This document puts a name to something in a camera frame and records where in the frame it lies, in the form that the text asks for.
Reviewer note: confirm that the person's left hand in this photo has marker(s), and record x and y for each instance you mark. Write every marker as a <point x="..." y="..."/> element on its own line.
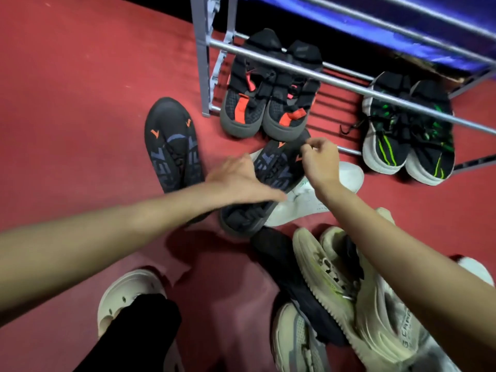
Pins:
<point x="232" y="182"/>

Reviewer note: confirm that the person's right hand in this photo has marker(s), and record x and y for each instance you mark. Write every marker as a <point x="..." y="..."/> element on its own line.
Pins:
<point x="323" y="166"/>

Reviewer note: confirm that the person's black trouser leg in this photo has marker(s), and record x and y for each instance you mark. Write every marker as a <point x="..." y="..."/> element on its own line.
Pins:
<point x="135" y="337"/>

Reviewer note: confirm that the white clog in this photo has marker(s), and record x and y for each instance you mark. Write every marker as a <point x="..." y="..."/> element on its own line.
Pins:
<point x="128" y="286"/>

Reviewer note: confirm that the beige grey chunky sneaker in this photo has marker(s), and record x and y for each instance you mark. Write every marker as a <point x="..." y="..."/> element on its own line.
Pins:
<point x="383" y="317"/>

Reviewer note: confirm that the beige sneaker with lime laces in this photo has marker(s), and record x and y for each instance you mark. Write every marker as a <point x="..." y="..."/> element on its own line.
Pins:
<point x="321" y="267"/>

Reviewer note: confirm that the black shoe with orange marks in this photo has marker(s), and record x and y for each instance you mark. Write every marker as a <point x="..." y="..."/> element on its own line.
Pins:
<point x="277" y="168"/>
<point x="170" y="143"/>

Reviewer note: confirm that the person's right forearm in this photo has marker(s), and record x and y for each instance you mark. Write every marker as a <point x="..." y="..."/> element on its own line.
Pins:
<point x="391" y="255"/>

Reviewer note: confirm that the grey metal shoe rack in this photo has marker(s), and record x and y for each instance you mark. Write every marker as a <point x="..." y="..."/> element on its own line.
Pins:
<point x="348" y="87"/>

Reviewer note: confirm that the white shoe toe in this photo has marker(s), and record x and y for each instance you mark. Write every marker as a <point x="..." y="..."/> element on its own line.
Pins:
<point x="474" y="269"/>

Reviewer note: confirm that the person's left thumb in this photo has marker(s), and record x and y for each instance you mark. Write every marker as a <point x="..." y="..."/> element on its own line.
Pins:
<point x="267" y="195"/>

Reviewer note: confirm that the white sneaker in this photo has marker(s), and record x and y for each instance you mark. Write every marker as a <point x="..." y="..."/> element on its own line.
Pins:
<point x="306" y="201"/>

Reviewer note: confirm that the person's left forearm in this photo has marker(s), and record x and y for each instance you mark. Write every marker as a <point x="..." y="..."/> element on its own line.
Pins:
<point x="97" y="244"/>

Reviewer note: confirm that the blue cloth cover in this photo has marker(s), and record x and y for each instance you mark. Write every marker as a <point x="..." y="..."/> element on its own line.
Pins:
<point x="387" y="23"/>

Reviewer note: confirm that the plain black shoe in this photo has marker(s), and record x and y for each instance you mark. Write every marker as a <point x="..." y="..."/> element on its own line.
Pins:
<point x="286" y="275"/>

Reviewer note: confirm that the person's right thumb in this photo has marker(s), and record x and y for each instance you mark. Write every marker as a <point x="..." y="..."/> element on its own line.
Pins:
<point x="306" y="154"/>

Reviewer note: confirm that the black shoe with green stripes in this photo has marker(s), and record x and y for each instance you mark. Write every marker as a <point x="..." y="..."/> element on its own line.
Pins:
<point x="387" y="131"/>
<point x="432" y="143"/>

